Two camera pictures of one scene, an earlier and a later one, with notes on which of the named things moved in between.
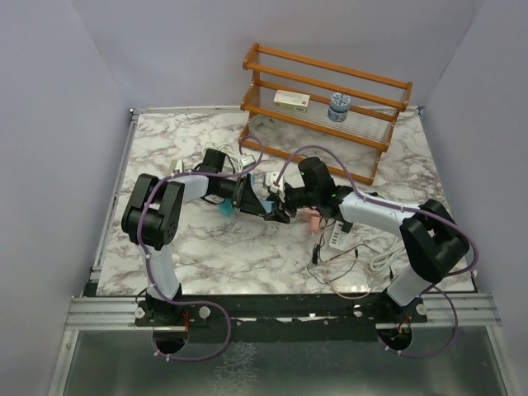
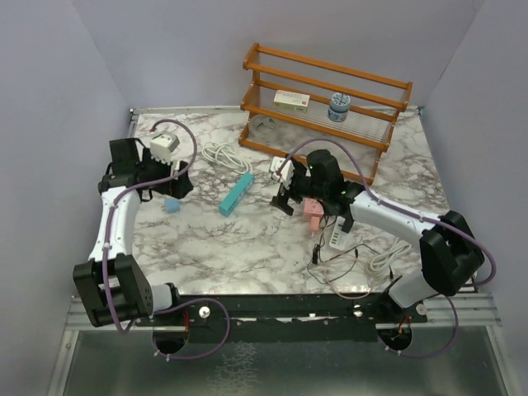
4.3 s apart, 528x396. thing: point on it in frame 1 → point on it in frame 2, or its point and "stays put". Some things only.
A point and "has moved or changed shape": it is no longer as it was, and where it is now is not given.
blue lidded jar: (339, 107) stays put
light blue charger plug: (267, 205) has moved or changed shape
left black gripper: (249, 201) → (176, 187)
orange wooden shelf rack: (318, 111) stays put
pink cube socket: (313, 216) stays put
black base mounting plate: (279, 318) stays put
